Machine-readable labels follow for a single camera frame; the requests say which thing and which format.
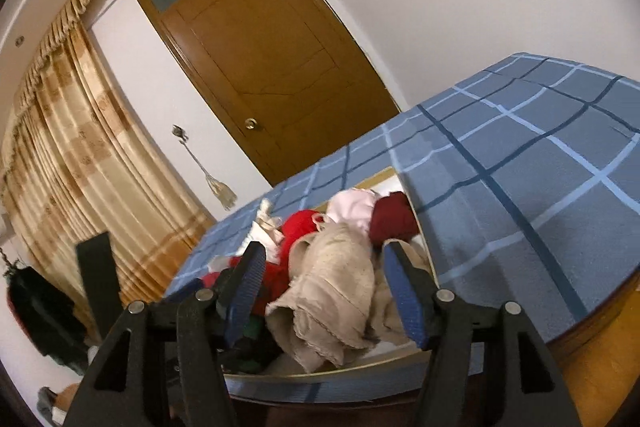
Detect wooden door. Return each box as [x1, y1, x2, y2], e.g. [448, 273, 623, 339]
[130, 0, 402, 186]

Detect beige patterned curtain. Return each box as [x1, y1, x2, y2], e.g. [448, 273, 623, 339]
[0, 0, 217, 338]

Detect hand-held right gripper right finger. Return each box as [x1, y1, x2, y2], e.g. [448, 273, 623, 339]
[382, 241, 581, 427]

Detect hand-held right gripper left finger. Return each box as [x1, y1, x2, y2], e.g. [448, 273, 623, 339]
[65, 241, 267, 427]

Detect curtain tieback tassel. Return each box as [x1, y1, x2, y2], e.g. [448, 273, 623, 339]
[171, 124, 239, 212]

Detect hanging dark clothes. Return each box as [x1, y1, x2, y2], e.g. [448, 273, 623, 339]
[7, 264, 92, 375]

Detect white underwear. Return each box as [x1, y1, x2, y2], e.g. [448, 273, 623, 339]
[247, 198, 284, 259]

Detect pale pink underwear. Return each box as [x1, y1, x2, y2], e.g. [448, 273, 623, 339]
[325, 188, 382, 235]

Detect blue plaid tablecloth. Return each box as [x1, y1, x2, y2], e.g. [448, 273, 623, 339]
[164, 52, 640, 405]

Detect dark red underwear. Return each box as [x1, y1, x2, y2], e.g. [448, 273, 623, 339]
[369, 191, 419, 246]

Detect wall coat hook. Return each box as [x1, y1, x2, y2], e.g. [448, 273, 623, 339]
[0, 247, 23, 280]

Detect green and navy underwear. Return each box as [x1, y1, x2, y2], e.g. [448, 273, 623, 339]
[220, 314, 281, 373]

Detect beige lace underwear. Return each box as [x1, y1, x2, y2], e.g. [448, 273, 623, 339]
[265, 224, 433, 370]

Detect bright red underwear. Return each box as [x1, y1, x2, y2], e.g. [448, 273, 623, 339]
[200, 208, 327, 323]

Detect cream shallow tray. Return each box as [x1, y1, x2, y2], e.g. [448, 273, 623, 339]
[220, 165, 441, 389]

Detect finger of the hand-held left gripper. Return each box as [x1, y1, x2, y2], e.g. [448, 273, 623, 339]
[165, 278, 203, 305]

